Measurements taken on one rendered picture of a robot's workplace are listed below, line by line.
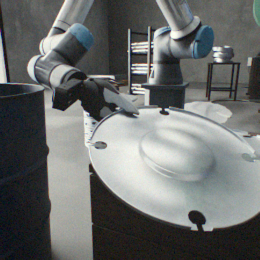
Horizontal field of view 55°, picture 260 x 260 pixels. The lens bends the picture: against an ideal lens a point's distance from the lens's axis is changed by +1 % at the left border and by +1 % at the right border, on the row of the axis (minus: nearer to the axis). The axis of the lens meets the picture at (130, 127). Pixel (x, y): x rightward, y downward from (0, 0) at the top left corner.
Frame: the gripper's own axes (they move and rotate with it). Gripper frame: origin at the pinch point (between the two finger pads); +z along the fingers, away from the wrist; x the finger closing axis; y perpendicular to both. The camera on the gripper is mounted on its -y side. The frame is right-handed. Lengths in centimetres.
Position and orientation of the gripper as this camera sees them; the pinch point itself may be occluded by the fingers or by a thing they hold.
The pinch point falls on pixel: (130, 114)
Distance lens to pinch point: 48.7
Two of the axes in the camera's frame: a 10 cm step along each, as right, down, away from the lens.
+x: -2.0, 9.0, 3.8
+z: 7.6, 3.9, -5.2
